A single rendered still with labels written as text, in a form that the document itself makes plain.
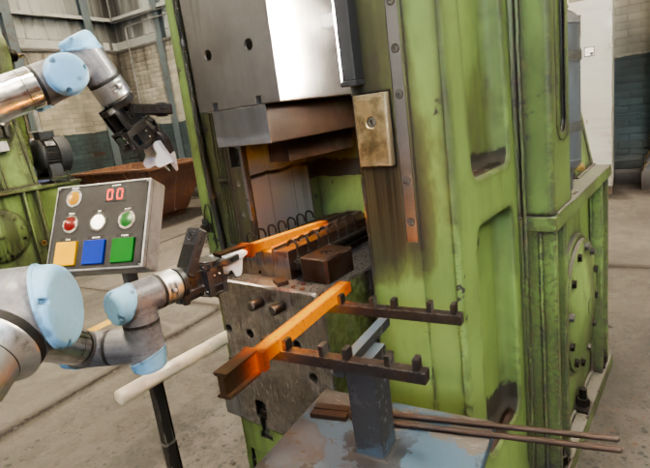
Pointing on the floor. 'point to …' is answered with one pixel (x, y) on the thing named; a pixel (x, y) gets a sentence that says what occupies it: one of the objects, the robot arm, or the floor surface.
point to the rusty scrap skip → (173, 180)
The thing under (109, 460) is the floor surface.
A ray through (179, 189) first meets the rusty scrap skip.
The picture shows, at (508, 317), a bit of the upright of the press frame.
